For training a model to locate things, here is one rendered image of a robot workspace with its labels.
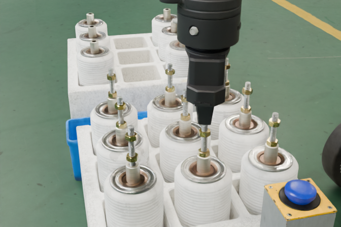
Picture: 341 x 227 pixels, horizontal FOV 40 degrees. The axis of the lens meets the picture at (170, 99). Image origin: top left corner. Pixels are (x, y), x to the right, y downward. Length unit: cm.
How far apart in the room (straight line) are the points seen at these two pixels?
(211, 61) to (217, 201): 24
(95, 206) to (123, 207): 10
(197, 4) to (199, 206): 33
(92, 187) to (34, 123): 62
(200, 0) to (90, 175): 43
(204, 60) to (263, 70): 113
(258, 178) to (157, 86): 51
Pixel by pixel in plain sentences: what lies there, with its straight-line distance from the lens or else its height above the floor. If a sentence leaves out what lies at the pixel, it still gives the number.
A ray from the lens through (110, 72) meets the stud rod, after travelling 93.
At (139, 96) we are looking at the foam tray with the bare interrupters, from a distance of 124.
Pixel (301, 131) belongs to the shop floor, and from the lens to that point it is 141.
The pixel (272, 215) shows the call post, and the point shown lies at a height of 29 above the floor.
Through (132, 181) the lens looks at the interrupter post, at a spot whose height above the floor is 26.
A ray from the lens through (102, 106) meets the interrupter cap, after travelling 98.
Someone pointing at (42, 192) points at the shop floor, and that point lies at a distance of 118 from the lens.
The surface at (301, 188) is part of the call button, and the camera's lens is 65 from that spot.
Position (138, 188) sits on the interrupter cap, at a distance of 75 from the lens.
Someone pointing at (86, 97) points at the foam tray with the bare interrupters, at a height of 16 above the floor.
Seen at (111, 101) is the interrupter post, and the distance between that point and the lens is 95.
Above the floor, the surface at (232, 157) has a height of 20.
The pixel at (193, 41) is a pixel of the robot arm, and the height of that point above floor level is 49.
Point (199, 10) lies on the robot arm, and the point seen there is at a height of 53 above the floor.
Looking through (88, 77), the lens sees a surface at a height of 20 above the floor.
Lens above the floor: 72
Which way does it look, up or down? 28 degrees down
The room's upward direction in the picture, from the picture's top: straight up
